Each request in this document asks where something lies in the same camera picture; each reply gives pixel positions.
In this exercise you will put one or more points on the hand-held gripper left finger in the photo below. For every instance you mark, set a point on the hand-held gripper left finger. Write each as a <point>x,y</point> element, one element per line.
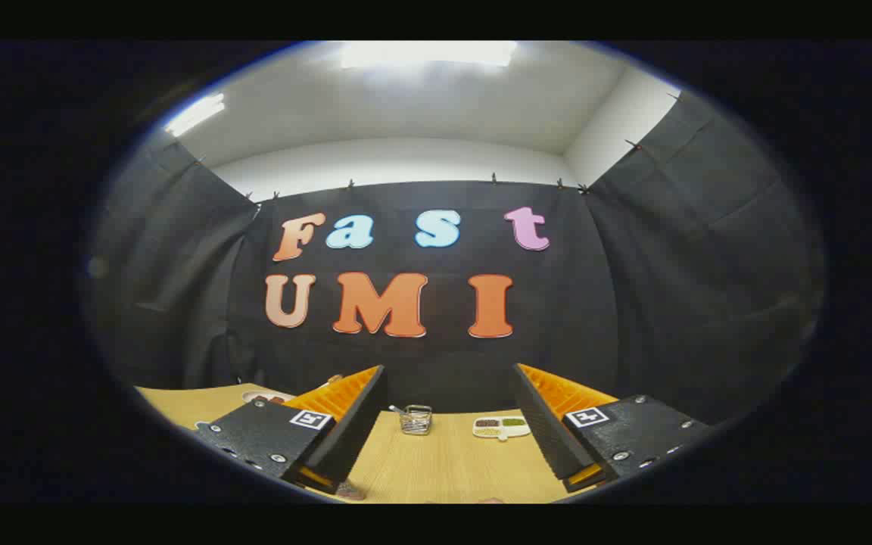
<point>356,431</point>

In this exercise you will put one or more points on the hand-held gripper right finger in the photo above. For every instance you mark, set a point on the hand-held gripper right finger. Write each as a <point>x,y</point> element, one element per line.
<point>549,431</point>

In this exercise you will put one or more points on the silver juice bottle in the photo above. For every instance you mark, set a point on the silver juice bottle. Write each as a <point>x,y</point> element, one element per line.
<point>350,491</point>

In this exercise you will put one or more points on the white divided dish with beans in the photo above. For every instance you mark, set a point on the white divided dish with beans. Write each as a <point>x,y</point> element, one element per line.
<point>500,428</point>

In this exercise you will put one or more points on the white plate with food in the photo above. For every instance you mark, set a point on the white plate with food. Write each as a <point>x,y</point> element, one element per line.
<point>266,396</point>

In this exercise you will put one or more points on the wooden table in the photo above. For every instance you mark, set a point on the wooden table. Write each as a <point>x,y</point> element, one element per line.
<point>451,465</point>

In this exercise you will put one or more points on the ceiling light panel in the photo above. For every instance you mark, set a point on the ceiling light panel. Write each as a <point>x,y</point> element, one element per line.
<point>195,114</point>
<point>428,54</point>

